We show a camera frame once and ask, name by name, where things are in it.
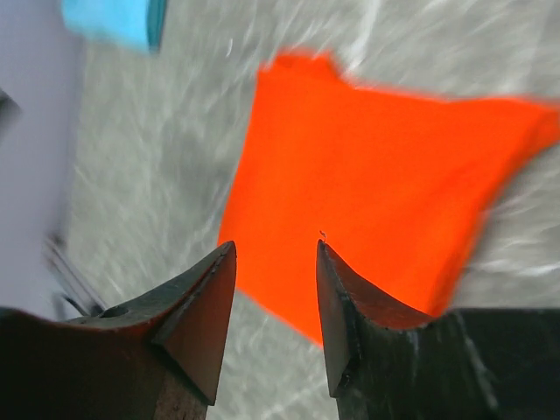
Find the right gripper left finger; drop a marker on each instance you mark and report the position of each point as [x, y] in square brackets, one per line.
[164, 347]

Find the folded light blue t shirt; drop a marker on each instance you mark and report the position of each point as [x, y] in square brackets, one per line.
[137, 24]

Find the orange t shirt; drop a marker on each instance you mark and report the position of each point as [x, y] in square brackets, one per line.
[398, 184]

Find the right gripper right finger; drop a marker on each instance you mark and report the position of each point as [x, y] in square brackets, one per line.
[345, 299]

